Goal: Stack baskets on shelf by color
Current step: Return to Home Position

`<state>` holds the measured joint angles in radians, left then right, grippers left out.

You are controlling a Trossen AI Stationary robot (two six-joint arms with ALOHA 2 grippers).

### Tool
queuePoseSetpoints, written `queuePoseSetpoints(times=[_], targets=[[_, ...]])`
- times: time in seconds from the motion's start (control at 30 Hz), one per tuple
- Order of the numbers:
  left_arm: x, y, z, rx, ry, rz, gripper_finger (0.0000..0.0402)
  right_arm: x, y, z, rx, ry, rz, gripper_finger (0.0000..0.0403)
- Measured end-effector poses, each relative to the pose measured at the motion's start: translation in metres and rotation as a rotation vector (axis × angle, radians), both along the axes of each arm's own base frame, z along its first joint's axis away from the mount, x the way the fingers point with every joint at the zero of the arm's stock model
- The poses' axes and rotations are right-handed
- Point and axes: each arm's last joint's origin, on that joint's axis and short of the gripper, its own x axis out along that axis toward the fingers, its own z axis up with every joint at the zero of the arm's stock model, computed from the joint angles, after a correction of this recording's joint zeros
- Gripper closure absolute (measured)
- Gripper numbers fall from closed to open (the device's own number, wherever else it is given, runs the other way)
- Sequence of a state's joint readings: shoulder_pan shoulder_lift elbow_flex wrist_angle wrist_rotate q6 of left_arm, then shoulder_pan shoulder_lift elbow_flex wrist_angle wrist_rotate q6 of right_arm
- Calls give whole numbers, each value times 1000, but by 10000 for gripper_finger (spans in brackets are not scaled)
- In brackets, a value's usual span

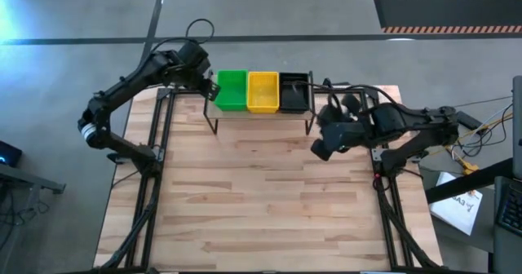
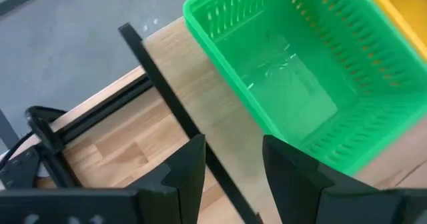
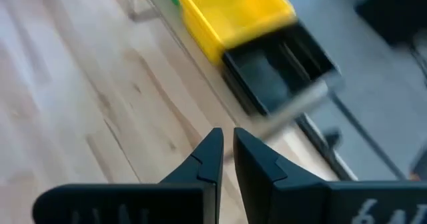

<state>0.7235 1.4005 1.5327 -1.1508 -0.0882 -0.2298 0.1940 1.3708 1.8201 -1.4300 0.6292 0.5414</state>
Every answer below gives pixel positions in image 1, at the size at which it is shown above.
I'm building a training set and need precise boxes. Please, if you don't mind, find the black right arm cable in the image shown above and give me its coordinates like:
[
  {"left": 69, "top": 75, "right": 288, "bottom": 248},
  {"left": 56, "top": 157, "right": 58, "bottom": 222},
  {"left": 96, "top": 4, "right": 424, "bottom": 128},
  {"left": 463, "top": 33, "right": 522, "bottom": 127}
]
[{"left": 324, "top": 77, "right": 399, "bottom": 112}]

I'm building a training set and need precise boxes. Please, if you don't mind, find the black keyboard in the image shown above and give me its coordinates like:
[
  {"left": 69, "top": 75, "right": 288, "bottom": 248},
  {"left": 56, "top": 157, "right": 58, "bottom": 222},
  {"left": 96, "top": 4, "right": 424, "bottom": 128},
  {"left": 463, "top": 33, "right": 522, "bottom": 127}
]
[{"left": 494, "top": 179, "right": 522, "bottom": 238}]

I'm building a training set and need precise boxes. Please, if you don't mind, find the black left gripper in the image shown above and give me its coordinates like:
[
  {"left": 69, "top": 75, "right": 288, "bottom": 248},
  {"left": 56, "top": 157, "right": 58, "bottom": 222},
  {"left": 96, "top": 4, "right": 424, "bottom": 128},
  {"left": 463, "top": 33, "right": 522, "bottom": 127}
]
[{"left": 175, "top": 41, "right": 222, "bottom": 103}]

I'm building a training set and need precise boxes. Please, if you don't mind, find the black device with blue light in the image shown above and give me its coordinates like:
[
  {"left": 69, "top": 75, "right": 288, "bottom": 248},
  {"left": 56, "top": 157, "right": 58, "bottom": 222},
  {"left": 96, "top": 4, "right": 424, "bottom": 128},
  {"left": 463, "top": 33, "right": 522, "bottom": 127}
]
[{"left": 0, "top": 139, "right": 24, "bottom": 169}]

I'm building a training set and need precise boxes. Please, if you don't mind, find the white paper box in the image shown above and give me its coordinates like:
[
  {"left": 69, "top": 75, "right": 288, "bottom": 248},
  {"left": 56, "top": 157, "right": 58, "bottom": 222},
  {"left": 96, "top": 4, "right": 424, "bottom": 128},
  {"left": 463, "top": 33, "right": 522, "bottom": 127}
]
[{"left": 428, "top": 171, "right": 484, "bottom": 236}]

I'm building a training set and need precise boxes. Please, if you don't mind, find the thin black floor cable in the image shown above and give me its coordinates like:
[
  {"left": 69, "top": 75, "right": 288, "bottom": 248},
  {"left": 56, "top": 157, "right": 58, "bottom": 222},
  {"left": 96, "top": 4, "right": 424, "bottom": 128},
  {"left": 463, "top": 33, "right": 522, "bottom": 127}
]
[{"left": 452, "top": 96, "right": 513, "bottom": 108}]

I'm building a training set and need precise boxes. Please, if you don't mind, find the black mat with hazard stripe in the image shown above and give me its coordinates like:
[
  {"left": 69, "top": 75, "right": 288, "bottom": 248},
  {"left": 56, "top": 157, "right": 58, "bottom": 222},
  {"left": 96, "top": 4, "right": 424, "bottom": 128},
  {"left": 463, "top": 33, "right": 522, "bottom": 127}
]
[{"left": 373, "top": 0, "right": 522, "bottom": 35}]

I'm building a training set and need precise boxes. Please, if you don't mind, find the black power adapter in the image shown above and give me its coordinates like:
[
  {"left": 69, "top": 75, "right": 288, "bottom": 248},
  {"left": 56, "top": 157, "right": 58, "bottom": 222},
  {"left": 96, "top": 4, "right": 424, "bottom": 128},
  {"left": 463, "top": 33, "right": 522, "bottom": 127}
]
[{"left": 459, "top": 111, "right": 486, "bottom": 132}]

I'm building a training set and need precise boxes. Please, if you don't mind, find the yellow plastic basket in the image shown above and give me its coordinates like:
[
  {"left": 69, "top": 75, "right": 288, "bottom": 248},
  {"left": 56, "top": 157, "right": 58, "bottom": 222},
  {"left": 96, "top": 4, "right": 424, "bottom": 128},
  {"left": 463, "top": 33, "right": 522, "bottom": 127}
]
[{"left": 246, "top": 71, "right": 281, "bottom": 115}]

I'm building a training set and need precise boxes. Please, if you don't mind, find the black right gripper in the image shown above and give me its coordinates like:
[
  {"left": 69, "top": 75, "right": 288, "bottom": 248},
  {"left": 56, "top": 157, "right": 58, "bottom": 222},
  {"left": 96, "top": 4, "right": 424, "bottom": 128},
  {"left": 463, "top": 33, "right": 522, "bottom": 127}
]
[{"left": 316, "top": 94, "right": 373, "bottom": 153}]

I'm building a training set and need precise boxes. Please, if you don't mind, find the wooden shelf with black legs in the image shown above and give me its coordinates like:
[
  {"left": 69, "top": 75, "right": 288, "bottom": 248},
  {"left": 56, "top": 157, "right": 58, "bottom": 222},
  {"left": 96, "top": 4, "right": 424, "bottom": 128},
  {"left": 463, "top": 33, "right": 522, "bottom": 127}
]
[{"left": 202, "top": 69, "right": 320, "bottom": 137}]

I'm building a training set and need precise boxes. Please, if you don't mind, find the grey side stand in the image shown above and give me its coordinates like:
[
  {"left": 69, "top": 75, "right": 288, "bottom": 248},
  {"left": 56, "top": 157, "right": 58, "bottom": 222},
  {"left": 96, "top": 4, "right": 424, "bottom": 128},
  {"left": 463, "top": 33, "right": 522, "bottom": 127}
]
[{"left": 0, "top": 163, "right": 67, "bottom": 196}]

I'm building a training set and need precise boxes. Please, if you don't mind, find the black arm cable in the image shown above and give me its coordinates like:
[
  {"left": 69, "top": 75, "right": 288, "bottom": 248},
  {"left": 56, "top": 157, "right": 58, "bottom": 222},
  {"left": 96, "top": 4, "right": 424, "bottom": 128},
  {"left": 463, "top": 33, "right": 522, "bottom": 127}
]
[
  {"left": 324, "top": 77, "right": 399, "bottom": 112},
  {"left": 146, "top": 18, "right": 215, "bottom": 63}
]

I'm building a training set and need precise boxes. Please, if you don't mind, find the black plastic basket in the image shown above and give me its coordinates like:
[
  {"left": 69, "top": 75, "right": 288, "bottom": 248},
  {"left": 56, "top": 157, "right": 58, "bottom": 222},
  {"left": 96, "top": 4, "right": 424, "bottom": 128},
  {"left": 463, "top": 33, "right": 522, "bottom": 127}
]
[{"left": 278, "top": 72, "right": 312, "bottom": 114}]

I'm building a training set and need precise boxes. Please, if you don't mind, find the black aluminium table frame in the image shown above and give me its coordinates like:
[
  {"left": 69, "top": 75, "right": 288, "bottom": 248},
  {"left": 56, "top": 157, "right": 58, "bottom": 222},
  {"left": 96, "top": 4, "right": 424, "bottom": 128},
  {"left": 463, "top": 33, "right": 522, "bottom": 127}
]
[{"left": 101, "top": 77, "right": 442, "bottom": 273}]

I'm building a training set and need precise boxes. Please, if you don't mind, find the yellow cable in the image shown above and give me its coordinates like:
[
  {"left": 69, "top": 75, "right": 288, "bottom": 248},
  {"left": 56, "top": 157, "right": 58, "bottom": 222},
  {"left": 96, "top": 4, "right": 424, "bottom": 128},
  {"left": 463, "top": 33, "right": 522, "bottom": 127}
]
[{"left": 427, "top": 113, "right": 514, "bottom": 176}]

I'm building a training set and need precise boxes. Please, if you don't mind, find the grey upright panel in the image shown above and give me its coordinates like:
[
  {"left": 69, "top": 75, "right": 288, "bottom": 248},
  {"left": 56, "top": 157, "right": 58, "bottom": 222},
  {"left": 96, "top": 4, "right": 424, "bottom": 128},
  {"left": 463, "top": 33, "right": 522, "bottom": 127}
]
[{"left": 511, "top": 76, "right": 522, "bottom": 181}]

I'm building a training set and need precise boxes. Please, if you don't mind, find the black looped floor cable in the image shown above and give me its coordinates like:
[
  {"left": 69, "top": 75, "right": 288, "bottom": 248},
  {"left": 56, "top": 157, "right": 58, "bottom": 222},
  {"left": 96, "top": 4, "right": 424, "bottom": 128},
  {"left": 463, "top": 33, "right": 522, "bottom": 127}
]
[{"left": 456, "top": 102, "right": 515, "bottom": 149}]

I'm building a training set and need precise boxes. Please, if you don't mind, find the green plastic basket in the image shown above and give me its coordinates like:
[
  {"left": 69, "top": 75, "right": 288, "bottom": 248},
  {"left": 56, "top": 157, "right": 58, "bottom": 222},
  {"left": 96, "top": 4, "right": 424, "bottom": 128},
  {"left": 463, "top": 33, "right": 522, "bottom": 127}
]
[{"left": 213, "top": 68, "right": 249, "bottom": 113}]

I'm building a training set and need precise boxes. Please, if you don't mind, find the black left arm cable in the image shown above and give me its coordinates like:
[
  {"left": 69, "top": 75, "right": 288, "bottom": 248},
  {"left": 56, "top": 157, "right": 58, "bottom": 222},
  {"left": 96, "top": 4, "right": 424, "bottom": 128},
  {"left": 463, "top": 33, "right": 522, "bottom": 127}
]
[{"left": 146, "top": 18, "right": 215, "bottom": 63}]

